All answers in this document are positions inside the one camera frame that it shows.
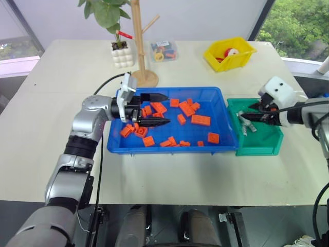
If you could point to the green plastic bin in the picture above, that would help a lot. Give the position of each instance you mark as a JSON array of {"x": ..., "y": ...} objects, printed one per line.
[{"x": 257, "y": 148}]

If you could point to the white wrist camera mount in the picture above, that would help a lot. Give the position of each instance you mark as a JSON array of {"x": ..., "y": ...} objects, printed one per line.
[
  {"x": 278, "y": 90},
  {"x": 127, "y": 86}
]

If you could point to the orange stepped block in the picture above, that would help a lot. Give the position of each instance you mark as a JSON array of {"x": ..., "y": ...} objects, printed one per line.
[
  {"x": 168, "y": 142},
  {"x": 195, "y": 105}
]

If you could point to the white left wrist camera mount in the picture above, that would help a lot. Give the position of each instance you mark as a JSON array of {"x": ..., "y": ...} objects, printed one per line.
[{"x": 127, "y": 86}]

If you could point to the white bubble plant pot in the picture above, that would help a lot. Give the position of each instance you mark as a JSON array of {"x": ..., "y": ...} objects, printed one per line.
[{"x": 123, "y": 57}]

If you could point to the yellow plastic bin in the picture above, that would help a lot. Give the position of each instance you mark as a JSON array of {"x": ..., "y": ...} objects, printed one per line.
[{"x": 231, "y": 64}]

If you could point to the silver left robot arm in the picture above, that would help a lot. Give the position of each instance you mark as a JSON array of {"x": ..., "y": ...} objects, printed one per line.
[{"x": 87, "y": 121}]

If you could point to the dark rounded shape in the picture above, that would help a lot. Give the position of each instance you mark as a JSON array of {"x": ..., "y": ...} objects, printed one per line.
[
  {"x": 198, "y": 229},
  {"x": 132, "y": 226}
]

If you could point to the red plant label stick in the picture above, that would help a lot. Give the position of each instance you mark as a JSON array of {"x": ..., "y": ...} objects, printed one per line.
[{"x": 125, "y": 34}]

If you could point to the small grey metal part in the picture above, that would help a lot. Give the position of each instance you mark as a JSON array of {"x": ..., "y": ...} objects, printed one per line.
[{"x": 244, "y": 121}]

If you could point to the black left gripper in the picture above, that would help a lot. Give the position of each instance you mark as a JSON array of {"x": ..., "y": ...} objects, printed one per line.
[{"x": 132, "y": 110}]

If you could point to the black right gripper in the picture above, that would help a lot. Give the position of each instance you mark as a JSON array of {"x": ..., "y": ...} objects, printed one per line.
[{"x": 271, "y": 117}]

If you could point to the red white round item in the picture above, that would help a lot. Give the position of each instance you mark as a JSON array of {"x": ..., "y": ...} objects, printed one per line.
[{"x": 232, "y": 52}]

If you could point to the black table frame bracket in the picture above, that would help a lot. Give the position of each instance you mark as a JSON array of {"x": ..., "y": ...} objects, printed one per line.
[
  {"x": 96, "y": 223},
  {"x": 235, "y": 229}
]

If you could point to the orange building block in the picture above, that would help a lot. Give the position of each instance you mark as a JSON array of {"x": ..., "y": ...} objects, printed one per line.
[
  {"x": 147, "y": 110},
  {"x": 181, "y": 119},
  {"x": 141, "y": 131},
  {"x": 127, "y": 130},
  {"x": 148, "y": 141},
  {"x": 186, "y": 108}
]

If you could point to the flat orange plate block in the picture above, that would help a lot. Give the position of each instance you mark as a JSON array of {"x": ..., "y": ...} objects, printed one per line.
[{"x": 200, "y": 120}]

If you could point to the white sneaker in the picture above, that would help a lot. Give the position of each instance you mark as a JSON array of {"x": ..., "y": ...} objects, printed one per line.
[{"x": 304, "y": 242}]

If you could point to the green leafy plant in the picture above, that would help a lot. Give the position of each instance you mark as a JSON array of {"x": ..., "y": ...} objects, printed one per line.
[{"x": 106, "y": 13}]

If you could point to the blue plastic tray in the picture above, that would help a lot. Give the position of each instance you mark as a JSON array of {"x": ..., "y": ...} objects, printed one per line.
[{"x": 180, "y": 132}]

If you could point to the small orange square block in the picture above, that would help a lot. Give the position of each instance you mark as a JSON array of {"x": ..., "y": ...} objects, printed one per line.
[{"x": 174, "y": 102}]

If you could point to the white pipe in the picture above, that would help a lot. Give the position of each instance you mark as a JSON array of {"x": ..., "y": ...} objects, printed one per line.
[{"x": 324, "y": 65}]

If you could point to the small red item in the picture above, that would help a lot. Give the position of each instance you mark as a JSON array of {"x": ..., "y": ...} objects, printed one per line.
[{"x": 219, "y": 59}]

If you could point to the clear plastic toy box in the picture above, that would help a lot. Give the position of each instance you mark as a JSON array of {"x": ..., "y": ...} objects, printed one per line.
[{"x": 169, "y": 46}]

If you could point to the wooden mug tree stand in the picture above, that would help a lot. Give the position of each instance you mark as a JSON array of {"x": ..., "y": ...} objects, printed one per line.
[{"x": 145, "y": 78}]

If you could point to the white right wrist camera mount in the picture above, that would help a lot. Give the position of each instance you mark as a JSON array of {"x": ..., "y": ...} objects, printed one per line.
[{"x": 278, "y": 90}]

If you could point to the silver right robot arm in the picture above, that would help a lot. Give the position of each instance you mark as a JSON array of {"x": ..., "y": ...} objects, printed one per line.
[{"x": 308, "y": 113}]

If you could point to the long orange plate block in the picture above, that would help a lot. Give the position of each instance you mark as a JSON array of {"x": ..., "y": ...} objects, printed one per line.
[{"x": 158, "y": 107}]

